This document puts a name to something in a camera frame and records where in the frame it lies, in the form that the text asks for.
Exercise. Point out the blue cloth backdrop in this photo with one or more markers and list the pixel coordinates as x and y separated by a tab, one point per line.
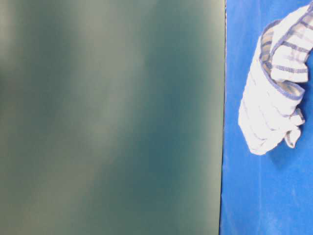
270	194

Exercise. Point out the white blue striped towel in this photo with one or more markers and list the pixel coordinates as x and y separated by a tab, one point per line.
269	112

